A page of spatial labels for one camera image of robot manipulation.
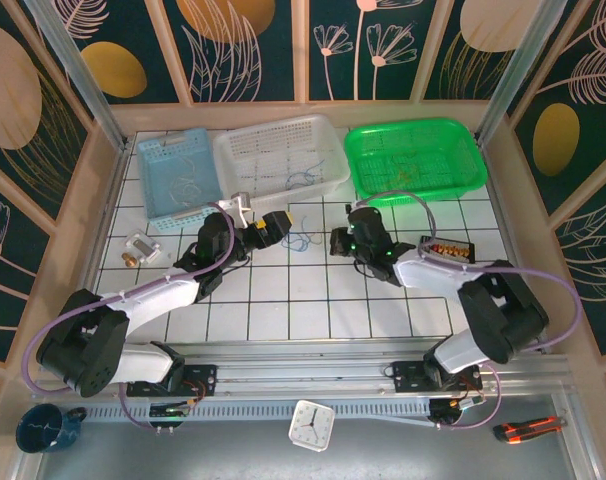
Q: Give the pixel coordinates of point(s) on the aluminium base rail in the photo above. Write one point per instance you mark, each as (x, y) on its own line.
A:
(303, 375)

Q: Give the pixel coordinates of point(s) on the small controller board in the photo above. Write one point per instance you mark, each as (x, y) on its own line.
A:
(170, 412)
(453, 407)

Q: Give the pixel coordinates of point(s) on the white square alarm clock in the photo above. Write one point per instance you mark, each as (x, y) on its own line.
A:
(310, 425)

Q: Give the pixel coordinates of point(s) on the white plastic basket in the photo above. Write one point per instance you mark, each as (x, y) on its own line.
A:
(263, 150)

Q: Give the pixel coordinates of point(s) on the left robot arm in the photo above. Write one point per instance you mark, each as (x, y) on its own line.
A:
(158, 300)

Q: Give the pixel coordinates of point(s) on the green plastic basket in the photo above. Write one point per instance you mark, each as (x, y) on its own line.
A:
(453, 150)

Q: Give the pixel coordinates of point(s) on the light blue plastic basket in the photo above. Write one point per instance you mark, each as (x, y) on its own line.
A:
(158, 165)

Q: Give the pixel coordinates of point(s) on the dark blue mug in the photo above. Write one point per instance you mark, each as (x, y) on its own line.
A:
(38, 430)

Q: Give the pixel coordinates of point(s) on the orange black utility knife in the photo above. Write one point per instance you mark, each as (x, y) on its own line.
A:
(523, 430)

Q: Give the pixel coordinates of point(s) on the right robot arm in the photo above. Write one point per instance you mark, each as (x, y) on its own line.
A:
(428, 272)

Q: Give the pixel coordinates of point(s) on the aluminium frame post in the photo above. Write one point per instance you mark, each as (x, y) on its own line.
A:
(513, 70)
(83, 85)

